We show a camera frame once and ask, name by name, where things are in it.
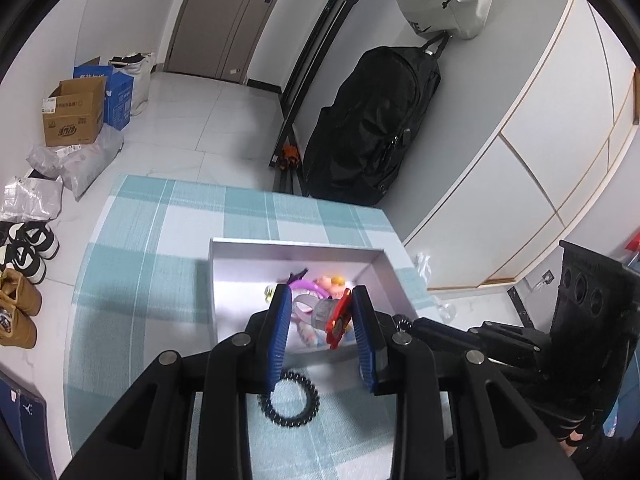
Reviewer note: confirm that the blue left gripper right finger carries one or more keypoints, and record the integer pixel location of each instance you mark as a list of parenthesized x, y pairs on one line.
[(365, 326)]

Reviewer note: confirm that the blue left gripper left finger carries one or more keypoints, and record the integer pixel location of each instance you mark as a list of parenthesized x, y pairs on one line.
[(276, 327)]

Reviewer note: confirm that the round white pin badge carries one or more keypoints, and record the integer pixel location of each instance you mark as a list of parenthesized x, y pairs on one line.
[(313, 338)]

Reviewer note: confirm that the person's right hand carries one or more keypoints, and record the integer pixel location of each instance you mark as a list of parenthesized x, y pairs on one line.
[(571, 443)]

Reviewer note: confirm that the silver cardboard box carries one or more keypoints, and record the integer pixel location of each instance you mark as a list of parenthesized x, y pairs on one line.
[(240, 270)]

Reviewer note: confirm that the pink pig hair clip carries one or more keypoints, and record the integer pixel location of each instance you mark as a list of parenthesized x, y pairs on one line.
[(334, 286)]

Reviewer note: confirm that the teal plaid tablecloth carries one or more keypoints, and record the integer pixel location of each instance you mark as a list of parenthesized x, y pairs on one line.
[(143, 288)]

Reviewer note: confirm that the black tripod stand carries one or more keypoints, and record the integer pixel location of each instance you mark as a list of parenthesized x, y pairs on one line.
[(286, 160)]

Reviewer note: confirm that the large black duffel bag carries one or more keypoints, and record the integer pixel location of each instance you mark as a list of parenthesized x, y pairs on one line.
[(360, 141)]

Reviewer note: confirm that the white wardrobe cabinet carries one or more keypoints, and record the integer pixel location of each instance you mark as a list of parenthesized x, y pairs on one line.
[(543, 167)]

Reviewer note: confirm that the grey plastic mailer bag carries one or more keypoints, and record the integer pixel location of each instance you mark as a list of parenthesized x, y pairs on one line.
[(78, 165)]

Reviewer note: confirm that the black white sneaker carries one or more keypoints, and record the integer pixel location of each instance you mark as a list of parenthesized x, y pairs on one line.
[(38, 235), (22, 258)]

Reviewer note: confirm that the tan suede shoe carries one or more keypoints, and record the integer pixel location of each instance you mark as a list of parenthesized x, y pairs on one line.
[(20, 292), (17, 329)]

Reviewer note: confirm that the blue jordan shoe box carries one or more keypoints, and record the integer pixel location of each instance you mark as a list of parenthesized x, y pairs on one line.
[(25, 416)]

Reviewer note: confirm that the blue cardboard box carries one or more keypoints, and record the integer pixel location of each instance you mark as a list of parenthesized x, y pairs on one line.
[(118, 92)]

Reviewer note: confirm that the clear plastic bag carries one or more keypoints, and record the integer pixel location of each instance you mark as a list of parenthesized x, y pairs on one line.
[(31, 199)]

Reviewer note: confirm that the white shopping bag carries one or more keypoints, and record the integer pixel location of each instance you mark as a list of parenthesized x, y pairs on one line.
[(139, 67)]

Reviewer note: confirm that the brown cardboard box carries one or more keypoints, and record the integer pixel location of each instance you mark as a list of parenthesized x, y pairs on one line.
[(73, 113)]

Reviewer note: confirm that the grey wooden door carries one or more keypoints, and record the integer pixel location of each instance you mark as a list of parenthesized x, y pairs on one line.
[(216, 39)]

